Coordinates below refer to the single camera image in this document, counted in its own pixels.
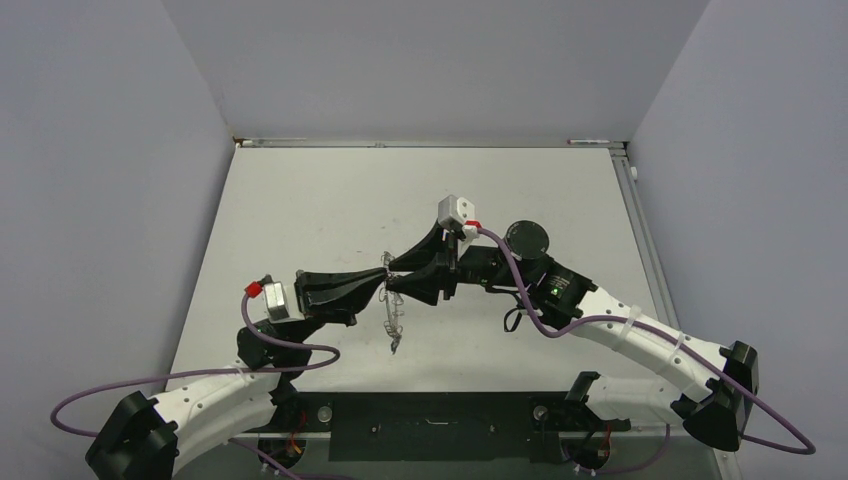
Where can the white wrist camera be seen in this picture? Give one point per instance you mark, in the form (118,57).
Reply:
(280,299)
(457,217)

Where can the silver perforated ring disc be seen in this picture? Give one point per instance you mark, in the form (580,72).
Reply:
(392,302)

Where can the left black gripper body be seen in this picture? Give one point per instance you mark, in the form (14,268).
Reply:
(346,318)

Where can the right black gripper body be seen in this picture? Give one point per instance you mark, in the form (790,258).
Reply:
(482,264)

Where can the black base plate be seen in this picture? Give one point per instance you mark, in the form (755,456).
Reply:
(458,426)

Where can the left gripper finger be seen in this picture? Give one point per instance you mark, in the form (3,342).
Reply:
(362,282)
(359,302)

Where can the aluminium frame rail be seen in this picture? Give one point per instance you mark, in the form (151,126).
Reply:
(652,265)

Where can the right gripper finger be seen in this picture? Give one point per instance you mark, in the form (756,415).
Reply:
(439,244)
(426,285)

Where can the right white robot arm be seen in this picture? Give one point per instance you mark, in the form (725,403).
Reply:
(568,303)

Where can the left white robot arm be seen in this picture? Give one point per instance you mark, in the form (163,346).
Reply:
(154,437)

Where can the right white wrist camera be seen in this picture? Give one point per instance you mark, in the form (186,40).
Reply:
(457,217)

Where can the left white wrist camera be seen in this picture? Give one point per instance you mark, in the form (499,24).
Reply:
(280,299)

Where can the red white marker pen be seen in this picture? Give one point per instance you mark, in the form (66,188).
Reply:
(588,142)

